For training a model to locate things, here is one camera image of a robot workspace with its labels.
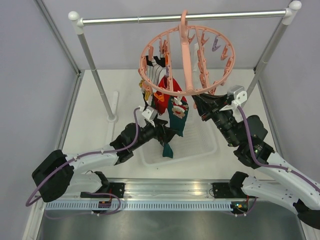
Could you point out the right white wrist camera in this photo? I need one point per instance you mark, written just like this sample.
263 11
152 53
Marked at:
237 95

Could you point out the metal clothes rack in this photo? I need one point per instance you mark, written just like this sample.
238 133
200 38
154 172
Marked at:
287 14

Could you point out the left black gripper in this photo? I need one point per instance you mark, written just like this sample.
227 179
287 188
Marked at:
168 132

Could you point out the purple clothes peg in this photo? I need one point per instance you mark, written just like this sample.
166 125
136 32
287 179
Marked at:
215 45

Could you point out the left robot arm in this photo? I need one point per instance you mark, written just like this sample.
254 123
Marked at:
60 174

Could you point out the teal sock front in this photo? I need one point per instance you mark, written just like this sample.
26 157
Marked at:
167 151

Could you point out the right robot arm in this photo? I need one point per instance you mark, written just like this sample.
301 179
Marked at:
297 193

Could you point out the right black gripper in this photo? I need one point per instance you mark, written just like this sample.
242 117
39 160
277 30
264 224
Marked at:
209 105

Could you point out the white plastic basket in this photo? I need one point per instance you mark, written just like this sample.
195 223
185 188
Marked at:
198 141

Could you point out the black white striped sock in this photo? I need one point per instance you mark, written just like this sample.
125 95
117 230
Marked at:
155 66

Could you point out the teal reindeer sock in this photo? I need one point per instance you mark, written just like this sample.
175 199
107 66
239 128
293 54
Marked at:
178 114

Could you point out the green patterned sock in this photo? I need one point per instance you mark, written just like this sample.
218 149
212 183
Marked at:
147 96

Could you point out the white slotted cable duct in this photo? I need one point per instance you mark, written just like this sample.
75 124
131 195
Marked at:
139 205

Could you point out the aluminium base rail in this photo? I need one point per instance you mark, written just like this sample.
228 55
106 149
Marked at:
143 189

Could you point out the pink round clip hanger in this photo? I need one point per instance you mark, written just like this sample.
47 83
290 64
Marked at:
187 33

